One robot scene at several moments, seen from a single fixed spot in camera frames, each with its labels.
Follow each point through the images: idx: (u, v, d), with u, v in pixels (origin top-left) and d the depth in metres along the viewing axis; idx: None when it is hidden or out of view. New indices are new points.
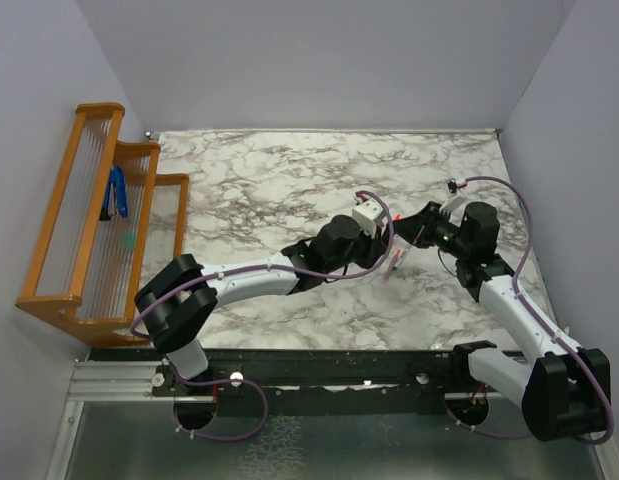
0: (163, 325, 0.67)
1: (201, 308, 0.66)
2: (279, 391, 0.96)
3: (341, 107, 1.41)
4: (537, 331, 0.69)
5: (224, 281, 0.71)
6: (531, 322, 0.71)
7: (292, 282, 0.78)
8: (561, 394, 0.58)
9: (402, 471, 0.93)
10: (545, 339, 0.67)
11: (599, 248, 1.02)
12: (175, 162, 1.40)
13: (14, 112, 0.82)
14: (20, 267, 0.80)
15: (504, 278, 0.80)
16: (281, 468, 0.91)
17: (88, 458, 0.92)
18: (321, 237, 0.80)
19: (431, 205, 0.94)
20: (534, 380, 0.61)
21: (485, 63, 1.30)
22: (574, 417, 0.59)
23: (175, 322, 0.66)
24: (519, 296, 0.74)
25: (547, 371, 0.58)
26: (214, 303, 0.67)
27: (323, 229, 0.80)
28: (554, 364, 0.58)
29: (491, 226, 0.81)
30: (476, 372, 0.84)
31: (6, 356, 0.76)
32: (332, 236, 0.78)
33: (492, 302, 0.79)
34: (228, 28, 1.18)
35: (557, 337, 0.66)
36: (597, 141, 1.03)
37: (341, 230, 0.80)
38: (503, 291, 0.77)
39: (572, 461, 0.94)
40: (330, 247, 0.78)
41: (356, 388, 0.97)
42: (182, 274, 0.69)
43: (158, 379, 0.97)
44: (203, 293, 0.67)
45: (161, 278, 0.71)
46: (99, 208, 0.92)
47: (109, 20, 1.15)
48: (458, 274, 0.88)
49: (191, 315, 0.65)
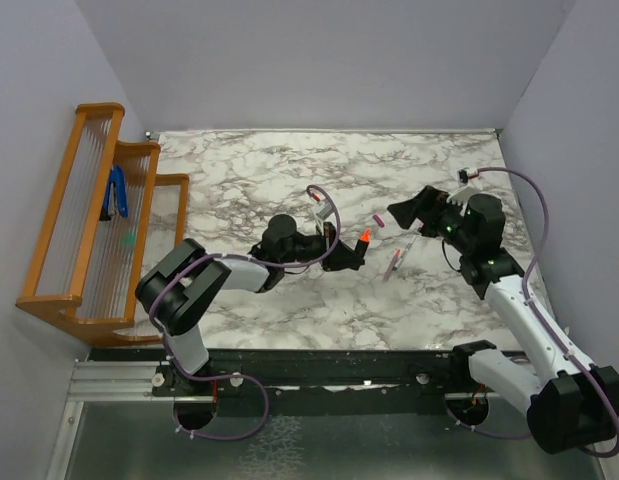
0: (178, 303, 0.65)
1: (217, 279, 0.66)
2: (279, 391, 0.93)
3: (340, 107, 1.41)
4: (549, 347, 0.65)
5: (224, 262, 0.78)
6: (543, 335, 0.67)
7: (264, 274, 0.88)
8: (571, 415, 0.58)
9: (402, 471, 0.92)
10: (557, 356, 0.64)
11: (597, 249, 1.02)
12: (175, 162, 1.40)
13: (14, 112, 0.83)
14: (19, 268, 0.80)
15: (511, 279, 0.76)
16: (281, 468, 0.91)
17: (89, 459, 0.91)
18: (266, 243, 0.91)
19: (426, 190, 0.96)
20: (544, 399, 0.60)
21: (483, 63, 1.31)
22: (581, 431, 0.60)
23: (195, 296, 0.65)
24: (529, 302, 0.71)
25: (561, 396, 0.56)
26: (228, 272, 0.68)
27: (265, 232, 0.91)
28: (567, 386, 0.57)
29: (495, 218, 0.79)
30: (477, 376, 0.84)
31: (6, 355, 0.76)
32: (273, 238, 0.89)
33: (500, 304, 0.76)
34: (229, 29, 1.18)
35: (571, 355, 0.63)
36: (597, 141, 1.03)
37: (280, 232, 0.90)
38: (513, 295, 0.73)
39: (573, 462, 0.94)
40: (276, 247, 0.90)
41: (356, 388, 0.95)
42: (191, 254, 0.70)
43: (158, 380, 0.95)
44: (216, 265, 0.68)
45: (164, 262, 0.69)
46: (99, 209, 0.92)
47: (110, 21, 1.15)
48: (464, 270, 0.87)
49: (209, 288, 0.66)
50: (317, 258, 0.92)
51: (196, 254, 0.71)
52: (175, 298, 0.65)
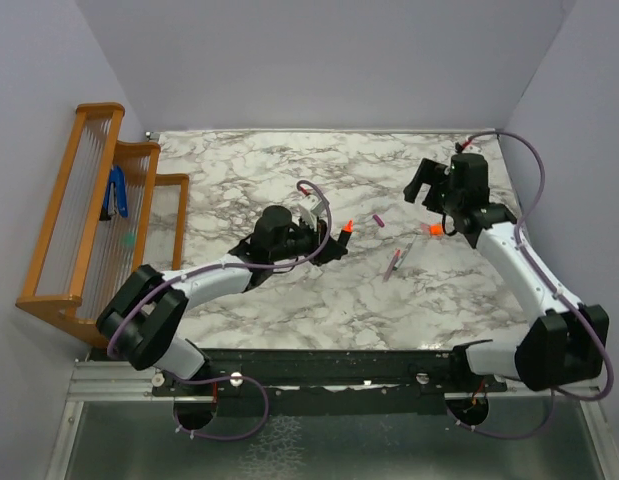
0: (135, 340, 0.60)
1: (173, 311, 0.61)
2: (279, 391, 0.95)
3: (340, 107, 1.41)
4: (538, 287, 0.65)
5: (188, 283, 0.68)
6: (532, 276, 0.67)
7: (247, 276, 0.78)
8: (558, 350, 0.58)
9: (402, 471, 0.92)
10: (546, 296, 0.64)
11: (598, 249, 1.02)
12: (175, 162, 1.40)
13: (15, 112, 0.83)
14: (19, 267, 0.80)
15: (506, 226, 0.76)
16: (281, 468, 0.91)
17: (87, 460, 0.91)
18: (257, 234, 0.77)
19: (424, 162, 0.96)
20: (532, 337, 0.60)
21: (483, 63, 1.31)
22: (566, 369, 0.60)
23: (153, 329, 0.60)
24: (520, 247, 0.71)
25: (547, 329, 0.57)
26: (185, 301, 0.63)
27: (256, 223, 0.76)
28: (553, 321, 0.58)
29: (479, 165, 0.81)
30: (479, 368, 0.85)
31: (6, 355, 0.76)
32: (267, 228, 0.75)
33: (493, 253, 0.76)
34: (229, 29, 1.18)
35: (559, 293, 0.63)
36: (597, 141, 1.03)
37: (275, 220, 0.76)
38: (503, 241, 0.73)
39: (574, 462, 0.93)
40: (270, 240, 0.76)
41: (356, 388, 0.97)
42: (145, 284, 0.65)
43: (158, 379, 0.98)
44: (172, 294, 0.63)
45: (120, 295, 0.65)
46: (99, 209, 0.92)
47: (110, 21, 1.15)
48: (456, 223, 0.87)
49: (166, 320, 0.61)
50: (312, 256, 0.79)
51: (153, 283, 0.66)
52: (132, 336, 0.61)
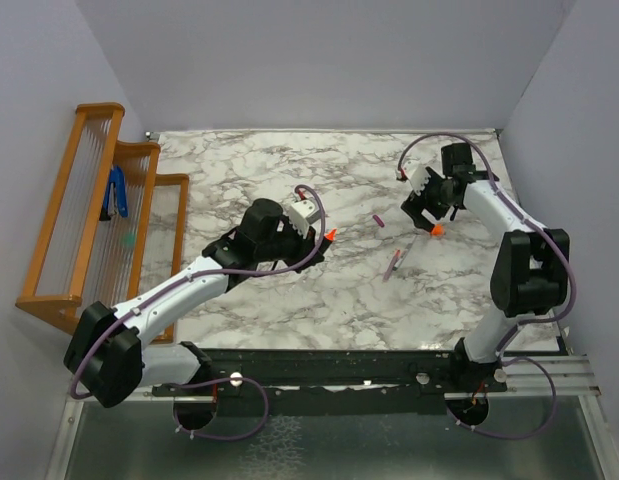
0: (97, 383, 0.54)
1: (124, 357, 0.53)
2: (279, 391, 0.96)
3: (340, 107, 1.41)
4: (509, 217, 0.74)
5: (144, 315, 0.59)
6: (505, 212, 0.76)
7: (226, 279, 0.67)
8: (522, 264, 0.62)
9: (402, 471, 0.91)
10: (515, 223, 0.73)
11: (596, 249, 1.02)
12: (175, 162, 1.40)
13: (14, 112, 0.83)
14: (20, 267, 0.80)
15: (483, 181, 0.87)
16: (281, 468, 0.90)
17: (88, 459, 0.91)
18: (244, 223, 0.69)
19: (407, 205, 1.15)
20: (501, 255, 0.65)
21: (484, 63, 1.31)
22: (531, 292, 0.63)
23: (112, 374, 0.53)
24: (498, 193, 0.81)
25: (512, 243, 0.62)
26: (138, 343, 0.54)
27: (246, 213, 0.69)
28: (519, 236, 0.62)
29: (461, 145, 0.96)
30: (477, 354, 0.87)
31: (6, 356, 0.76)
32: (258, 217, 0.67)
33: (476, 203, 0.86)
34: (229, 29, 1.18)
35: (525, 219, 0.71)
36: (597, 141, 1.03)
37: (266, 210, 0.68)
38: (485, 191, 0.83)
39: (574, 462, 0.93)
40: (259, 230, 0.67)
41: (356, 388, 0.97)
42: (97, 325, 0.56)
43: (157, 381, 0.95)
44: (123, 336, 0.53)
45: (76, 336, 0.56)
46: (99, 208, 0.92)
47: (110, 21, 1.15)
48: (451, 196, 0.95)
49: (123, 364, 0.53)
50: (300, 264, 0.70)
51: (105, 322, 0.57)
52: (93, 378, 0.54)
